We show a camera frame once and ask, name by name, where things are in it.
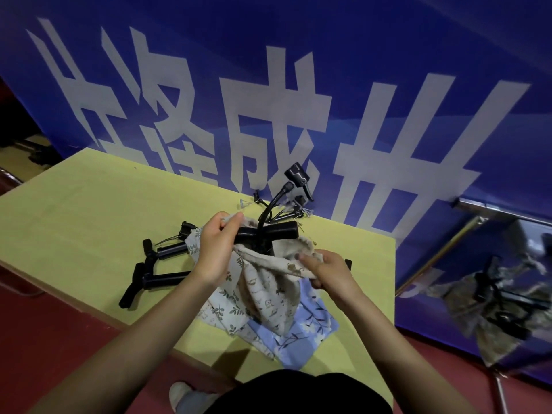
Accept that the black stand with short tube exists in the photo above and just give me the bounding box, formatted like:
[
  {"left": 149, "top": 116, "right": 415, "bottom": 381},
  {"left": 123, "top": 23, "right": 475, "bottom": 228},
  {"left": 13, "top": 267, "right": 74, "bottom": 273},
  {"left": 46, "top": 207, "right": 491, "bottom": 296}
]
[{"left": 142, "top": 239, "right": 190, "bottom": 273}]

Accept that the silver metal frame bar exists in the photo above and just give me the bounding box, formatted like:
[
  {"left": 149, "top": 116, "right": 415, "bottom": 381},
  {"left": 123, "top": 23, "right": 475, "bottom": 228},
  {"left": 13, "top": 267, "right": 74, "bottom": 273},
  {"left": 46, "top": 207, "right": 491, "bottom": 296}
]
[{"left": 453, "top": 197, "right": 552, "bottom": 225}]

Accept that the beige printed drawstring bag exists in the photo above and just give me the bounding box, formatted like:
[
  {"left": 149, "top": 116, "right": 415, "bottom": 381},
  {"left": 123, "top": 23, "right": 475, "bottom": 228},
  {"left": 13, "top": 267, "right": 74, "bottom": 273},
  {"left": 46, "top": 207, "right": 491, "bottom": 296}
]
[{"left": 221, "top": 215, "right": 325, "bottom": 338}]

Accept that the reflective blue panel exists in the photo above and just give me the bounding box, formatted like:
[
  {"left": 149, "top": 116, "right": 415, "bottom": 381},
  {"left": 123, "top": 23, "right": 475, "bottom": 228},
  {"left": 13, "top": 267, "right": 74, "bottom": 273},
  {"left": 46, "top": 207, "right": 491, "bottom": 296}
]
[{"left": 396, "top": 213, "right": 552, "bottom": 375}]

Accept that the blue leaf print cloth bag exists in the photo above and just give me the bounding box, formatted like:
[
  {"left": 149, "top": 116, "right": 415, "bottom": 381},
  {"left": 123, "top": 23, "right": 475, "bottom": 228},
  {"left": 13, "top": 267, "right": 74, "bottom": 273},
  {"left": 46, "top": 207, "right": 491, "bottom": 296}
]
[{"left": 248, "top": 278, "right": 340, "bottom": 370}]

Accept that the person's right hand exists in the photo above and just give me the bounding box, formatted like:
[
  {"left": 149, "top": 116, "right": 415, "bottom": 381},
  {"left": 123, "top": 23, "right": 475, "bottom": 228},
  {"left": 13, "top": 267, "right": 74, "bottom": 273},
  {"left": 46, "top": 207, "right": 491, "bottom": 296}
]
[{"left": 298, "top": 249, "right": 367, "bottom": 314}]

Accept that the brass diagonal rod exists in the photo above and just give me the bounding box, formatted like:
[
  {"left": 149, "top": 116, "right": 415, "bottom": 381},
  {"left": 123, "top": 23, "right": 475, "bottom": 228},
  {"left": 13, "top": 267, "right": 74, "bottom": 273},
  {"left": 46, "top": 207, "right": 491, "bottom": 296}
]
[{"left": 395, "top": 216, "right": 489, "bottom": 298}]

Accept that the person's white shoe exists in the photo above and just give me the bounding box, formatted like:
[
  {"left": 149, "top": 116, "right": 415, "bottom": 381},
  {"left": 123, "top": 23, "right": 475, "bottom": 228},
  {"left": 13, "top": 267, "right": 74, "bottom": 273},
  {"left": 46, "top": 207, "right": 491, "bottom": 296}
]
[{"left": 168, "top": 381, "right": 196, "bottom": 413}]

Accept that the small clip with wire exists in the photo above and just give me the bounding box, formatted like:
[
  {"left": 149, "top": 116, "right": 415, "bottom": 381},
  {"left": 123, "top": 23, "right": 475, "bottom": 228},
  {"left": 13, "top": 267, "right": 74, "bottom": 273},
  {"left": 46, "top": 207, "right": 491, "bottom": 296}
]
[{"left": 236, "top": 190, "right": 269, "bottom": 212}]

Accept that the black gooseneck phone holder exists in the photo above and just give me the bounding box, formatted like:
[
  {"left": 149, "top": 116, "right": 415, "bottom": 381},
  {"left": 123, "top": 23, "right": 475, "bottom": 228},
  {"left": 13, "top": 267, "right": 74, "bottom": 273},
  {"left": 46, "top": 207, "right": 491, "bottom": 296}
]
[{"left": 233, "top": 163, "right": 315, "bottom": 257}]

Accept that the person's right forearm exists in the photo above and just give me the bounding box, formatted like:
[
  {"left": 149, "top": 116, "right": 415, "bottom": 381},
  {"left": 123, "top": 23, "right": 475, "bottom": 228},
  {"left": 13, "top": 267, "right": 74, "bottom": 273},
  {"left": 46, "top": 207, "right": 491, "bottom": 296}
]
[{"left": 329, "top": 293, "right": 475, "bottom": 414}]

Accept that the person's left hand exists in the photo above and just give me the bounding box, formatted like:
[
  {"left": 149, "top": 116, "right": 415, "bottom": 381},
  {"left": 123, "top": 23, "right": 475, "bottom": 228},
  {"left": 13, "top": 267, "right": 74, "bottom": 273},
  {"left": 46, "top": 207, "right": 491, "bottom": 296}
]
[{"left": 190, "top": 211, "right": 246, "bottom": 290}]

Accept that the person's left forearm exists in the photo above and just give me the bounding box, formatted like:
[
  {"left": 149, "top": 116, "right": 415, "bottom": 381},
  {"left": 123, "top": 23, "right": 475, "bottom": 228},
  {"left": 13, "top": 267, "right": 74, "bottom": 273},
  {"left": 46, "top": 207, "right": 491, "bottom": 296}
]
[{"left": 26, "top": 271, "right": 216, "bottom": 414}]

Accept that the small black clamp with wires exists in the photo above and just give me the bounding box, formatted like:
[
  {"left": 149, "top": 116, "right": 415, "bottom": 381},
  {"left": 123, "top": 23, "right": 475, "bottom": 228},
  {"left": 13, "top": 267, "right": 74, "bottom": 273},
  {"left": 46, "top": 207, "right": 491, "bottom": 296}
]
[{"left": 154, "top": 221, "right": 200, "bottom": 247}]

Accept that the silver metal leg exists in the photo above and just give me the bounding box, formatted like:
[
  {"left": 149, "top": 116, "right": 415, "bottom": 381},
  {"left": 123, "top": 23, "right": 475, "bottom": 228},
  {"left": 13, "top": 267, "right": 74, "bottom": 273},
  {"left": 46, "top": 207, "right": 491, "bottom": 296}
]
[{"left": 491, "top": 370, "right": 510, "bottom": 414}]

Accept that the person's black clothing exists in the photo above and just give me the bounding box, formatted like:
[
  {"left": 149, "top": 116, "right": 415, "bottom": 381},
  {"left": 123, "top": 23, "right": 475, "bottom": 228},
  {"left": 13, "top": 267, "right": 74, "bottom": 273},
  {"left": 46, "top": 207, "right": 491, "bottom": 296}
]
[{"left": 206, "top": 369, "right": 394, "bottom": 414}]

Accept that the pile of black clips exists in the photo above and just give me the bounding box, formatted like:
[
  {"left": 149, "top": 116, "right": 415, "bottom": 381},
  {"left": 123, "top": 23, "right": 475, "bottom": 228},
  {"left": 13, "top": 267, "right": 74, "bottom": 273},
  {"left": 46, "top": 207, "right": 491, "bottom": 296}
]
[{"left": 267, "top": 195, "right": 315, "bottom": 222}]

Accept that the white leaf print cloth bag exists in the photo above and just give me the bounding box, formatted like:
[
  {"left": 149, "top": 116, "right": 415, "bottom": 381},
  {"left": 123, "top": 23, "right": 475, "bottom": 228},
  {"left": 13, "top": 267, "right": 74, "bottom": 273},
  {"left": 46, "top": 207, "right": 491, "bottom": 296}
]
[{"left": 185, "top": 227, "right": 277, "bottom": 359}]

